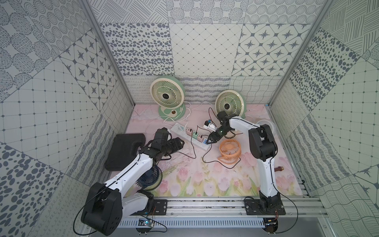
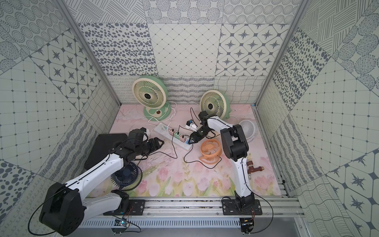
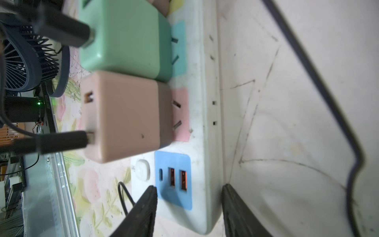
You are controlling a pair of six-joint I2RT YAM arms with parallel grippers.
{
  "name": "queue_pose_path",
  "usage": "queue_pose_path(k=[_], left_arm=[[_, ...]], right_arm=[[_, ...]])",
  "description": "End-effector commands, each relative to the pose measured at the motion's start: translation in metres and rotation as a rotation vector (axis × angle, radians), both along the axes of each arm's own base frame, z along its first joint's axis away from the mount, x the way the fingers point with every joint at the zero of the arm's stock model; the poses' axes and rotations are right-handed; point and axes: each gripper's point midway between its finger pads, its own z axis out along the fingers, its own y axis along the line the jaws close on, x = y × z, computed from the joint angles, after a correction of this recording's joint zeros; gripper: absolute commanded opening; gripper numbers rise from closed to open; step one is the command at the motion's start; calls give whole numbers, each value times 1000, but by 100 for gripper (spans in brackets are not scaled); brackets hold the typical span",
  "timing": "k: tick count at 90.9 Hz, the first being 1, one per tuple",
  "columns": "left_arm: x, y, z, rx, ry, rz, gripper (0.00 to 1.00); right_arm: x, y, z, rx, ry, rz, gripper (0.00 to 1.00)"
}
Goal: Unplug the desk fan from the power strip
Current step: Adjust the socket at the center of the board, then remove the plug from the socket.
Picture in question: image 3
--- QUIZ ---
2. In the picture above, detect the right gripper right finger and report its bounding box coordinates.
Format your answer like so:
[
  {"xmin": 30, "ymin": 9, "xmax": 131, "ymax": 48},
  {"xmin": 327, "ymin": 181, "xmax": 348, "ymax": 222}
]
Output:
[{"xmin": 221, "ymin": 184, "xmax": 272, "ymax": 237}]

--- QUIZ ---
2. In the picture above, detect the green USB adapter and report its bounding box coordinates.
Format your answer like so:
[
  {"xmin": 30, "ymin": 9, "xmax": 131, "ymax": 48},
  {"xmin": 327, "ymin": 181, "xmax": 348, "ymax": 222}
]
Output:
[{"xmin": 78, "ymin": 1, "xmax": 173, "ymax": 83}]

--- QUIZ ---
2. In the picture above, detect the dark blue small fan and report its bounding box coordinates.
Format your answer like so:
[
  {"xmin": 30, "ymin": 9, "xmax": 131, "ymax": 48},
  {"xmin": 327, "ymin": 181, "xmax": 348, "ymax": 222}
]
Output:
[{"xmin": 2, "ymin": 24, "xmax": 70, "ymax": 97}]

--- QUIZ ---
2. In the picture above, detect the white power strip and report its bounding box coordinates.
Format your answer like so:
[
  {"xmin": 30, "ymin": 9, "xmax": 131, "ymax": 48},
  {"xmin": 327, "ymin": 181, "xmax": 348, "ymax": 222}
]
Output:
[{"xmin": 131, "ymin": 1, "xmax": 224, "ymax": 237}]

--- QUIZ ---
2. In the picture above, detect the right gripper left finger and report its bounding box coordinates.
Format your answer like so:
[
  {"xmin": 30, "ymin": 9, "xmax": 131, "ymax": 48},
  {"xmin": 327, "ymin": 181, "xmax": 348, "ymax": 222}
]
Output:
[{"xmin": 111, "ymin": 186, "xmax": 158, "ymax": 237}]

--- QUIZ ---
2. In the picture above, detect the pink USB adapter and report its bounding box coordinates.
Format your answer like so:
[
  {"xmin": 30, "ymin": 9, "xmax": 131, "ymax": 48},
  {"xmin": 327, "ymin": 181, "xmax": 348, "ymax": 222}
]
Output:
[
  {"xmin": 148, "ymin": 0, "xmax": 169, "ymax": 17},
  {"xmin": 80, "ymin": 71, "xmax": 174, "ymax": 164}
]

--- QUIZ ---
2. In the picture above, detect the black cable of white fan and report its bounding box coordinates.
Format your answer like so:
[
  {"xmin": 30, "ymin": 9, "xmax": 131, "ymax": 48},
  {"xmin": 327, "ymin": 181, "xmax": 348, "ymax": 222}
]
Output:
[{"xmin": 262, "ymin": 0, "xmax": 365, "ymax": 237}]

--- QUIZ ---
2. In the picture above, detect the floral pink table mat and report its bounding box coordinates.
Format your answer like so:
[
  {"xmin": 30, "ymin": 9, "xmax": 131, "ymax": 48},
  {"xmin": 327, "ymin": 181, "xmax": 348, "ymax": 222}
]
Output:
[{"xmin": 51, "ymin": 47, "xmax": 131, "ymax": 237}]

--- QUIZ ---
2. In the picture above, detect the orange small fan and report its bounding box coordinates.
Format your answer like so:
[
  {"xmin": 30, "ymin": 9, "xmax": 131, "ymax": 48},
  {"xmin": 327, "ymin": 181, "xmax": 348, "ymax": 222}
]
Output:
[{"xmin": 0, "ymin": 125, "xmax": 25, "ymax": 146}]

